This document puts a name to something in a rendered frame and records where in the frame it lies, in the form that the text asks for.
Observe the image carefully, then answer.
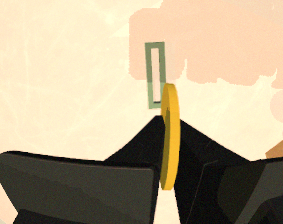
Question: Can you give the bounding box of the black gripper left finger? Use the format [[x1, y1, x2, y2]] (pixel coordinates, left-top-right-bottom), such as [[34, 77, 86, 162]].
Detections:
[[0, 116, 165, 224]]

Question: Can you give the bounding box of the green rectangular frame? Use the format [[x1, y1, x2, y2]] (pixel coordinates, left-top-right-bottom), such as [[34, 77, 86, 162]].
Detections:
[[144, 41, 166, 109]]

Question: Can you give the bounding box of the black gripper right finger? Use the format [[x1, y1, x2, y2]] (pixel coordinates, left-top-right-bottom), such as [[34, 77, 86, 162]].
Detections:
[[173, 119, 283, 224]]

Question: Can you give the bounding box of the gold coin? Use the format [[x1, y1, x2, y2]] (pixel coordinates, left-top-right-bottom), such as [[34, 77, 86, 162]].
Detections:
[[160, 83, 180, 190]]

